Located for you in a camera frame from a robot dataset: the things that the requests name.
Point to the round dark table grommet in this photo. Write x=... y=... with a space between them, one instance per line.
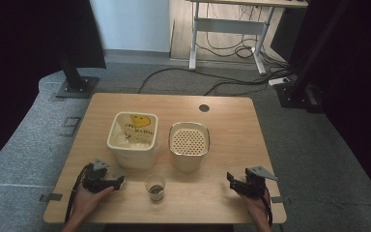
x=204 y=108

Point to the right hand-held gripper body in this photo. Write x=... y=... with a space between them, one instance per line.
x=254 y=185

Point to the cream square plastic bin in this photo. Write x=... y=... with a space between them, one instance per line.
x=132 y=158

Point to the cream container with perforated strainer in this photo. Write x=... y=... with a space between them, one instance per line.
x=188 y=161

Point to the white metal desk frame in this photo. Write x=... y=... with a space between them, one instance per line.
x=228 y=26

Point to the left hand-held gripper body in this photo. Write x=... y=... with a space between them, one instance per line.
x=94 y=181

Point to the clear plastic cup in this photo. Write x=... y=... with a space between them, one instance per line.
x=155 y=187

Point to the clear bag with yellow face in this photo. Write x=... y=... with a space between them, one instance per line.
x=138 y=130

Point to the person's right hand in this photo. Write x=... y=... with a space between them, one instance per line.
x=257 y=208

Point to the dark curtain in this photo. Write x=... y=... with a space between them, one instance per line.
x=360 y=80
x=29 y=48

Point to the person's left hand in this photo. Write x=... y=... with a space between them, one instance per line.
x=88 y=201

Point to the grey tape strip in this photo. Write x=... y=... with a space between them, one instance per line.
x=51 y=197
x=280 y=199

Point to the white power strip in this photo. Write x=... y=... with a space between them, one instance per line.
x=278 y=81

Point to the black stand with base plate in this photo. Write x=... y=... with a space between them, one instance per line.
x=77 y=86

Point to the black stand with dark base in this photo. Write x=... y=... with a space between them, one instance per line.
x=298 y=93

